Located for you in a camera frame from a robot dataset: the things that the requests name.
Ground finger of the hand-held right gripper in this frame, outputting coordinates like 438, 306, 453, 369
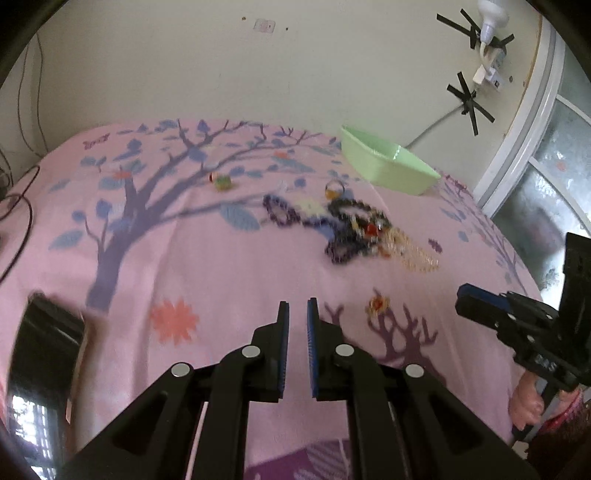
455, 299, 562, 366
457, 284, 560, 325

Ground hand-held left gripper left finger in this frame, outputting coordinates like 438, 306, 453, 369
62, 301, 290, 480

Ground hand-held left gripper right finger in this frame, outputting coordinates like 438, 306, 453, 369
307, 298, 539, 480

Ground gold chain necklace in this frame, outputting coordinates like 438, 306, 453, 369
379, 228, 442, 274

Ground long purple bead bracelet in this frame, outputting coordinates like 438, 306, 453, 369
262, 193, 334, 230

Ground dark bead bracelet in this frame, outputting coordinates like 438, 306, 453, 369
328, 196, 393, 232

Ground green plastic container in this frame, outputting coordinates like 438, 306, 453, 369
340, 124, 441, 197

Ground person's right forearm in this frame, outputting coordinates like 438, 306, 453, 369
526, 390, 591, 480

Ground person's right hand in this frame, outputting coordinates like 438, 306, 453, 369
508, 373, 583, 431

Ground orange flower brooch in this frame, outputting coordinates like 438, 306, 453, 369
366, 295, 393, 317

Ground pink tree-print bedsheet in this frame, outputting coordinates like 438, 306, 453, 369
0, 117, 550, 480

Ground black tape cross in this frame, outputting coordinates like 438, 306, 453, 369
436, 8, 516, 51
446, 71, 496, 137

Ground white charger adapter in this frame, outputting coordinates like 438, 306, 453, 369
473, 45, 507, 92

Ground black glossy tablet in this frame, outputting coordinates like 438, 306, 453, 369
7, 291, 89, 480

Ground white light bulb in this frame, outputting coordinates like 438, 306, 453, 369
477, 0, 509, 43

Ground short purple bead bracelet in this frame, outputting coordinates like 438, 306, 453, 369
323, 231, 371, 267

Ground white cable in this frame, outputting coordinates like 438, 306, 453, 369
405, 104, 468, 149

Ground white window frame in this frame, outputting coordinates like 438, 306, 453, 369
471, 18, 591, 298

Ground black cable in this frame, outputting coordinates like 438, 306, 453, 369
0, 164, 43, 283

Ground thin wall wires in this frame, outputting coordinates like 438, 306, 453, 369
17, 34, 49, 155

